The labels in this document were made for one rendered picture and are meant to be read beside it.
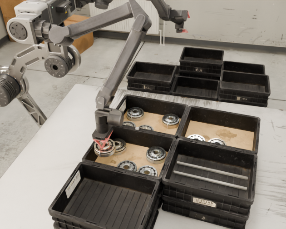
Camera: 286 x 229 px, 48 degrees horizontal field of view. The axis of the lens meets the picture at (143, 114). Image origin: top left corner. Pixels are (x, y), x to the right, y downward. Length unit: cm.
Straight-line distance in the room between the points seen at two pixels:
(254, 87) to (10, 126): 237
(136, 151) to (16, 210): 67
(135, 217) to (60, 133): 88
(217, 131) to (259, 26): 291
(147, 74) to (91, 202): 177
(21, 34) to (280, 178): 150
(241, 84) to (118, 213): 188
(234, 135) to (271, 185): 32
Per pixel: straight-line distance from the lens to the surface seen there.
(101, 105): 141
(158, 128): 187
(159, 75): 304
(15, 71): 227
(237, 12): 456
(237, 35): 467
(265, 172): 191
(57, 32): 151
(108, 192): 156
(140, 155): 171
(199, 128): 189
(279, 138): 215
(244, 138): 188
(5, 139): 336
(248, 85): 300
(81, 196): 156
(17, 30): 163
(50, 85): 400
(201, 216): 159
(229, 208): 152
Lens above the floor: 203
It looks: 37 degrees down
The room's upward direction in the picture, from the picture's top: 1 degrees counter-clockwise
